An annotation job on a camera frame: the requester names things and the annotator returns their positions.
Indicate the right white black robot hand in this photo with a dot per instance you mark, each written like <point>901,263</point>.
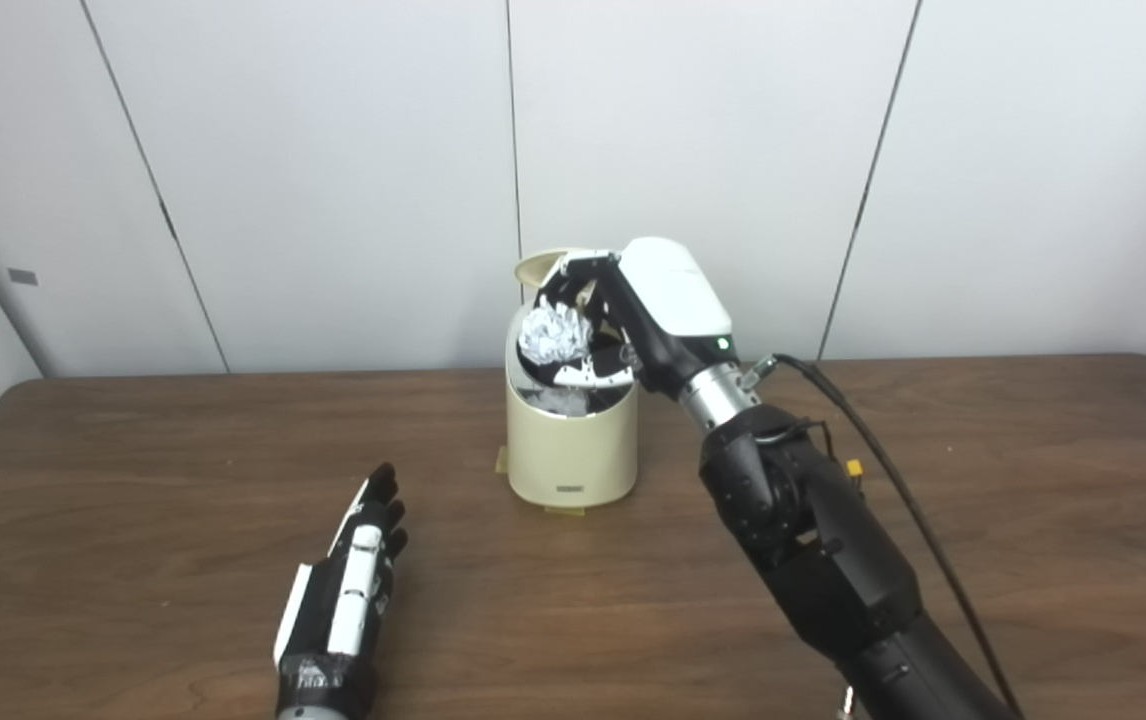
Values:
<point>678,300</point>

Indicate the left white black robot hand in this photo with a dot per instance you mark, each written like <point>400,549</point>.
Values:
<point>353,590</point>

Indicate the white paper ball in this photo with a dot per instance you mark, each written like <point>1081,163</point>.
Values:
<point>553,335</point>

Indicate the round cream bin lid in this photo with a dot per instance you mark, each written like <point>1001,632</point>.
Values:
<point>541,265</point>

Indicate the cream-colored trash bin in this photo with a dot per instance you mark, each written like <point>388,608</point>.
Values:
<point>573,450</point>

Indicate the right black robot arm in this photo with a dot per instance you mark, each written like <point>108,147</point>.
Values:
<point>813,540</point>

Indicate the yellow tape piece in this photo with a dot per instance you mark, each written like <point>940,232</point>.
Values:
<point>502,461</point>
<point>564,509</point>

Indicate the small grey wall label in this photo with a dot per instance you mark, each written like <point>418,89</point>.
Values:
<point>23,277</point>

